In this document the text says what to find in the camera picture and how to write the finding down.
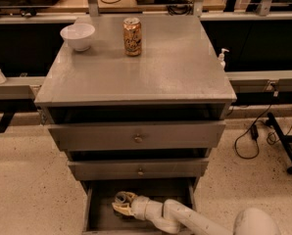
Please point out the white ceramic bowl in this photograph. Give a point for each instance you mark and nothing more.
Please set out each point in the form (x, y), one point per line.
(78, 35)

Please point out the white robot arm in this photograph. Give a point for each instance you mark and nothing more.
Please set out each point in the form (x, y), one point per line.
(170, 215)

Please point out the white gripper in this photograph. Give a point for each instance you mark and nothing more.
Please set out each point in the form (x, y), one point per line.
(140, 208)

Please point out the grey middle drawer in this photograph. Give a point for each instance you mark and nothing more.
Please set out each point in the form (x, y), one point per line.
(137, 169)

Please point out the grey wooden drawer cabinet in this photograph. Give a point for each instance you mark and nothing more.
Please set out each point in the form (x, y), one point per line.
(176, 78)

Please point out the grey top drawer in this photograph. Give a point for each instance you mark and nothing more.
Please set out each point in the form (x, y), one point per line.
(137, 135)

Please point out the orange soda can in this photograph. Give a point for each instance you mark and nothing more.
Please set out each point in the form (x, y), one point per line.
(132, 36)

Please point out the black wheeled stand leg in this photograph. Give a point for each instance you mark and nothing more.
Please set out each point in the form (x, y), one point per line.
(286, 140)

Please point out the silver redbull can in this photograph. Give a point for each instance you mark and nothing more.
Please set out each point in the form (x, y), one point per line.
(121, 198)

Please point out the grey open bottom drawer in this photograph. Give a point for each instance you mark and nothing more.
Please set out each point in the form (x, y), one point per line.
(101, 219)

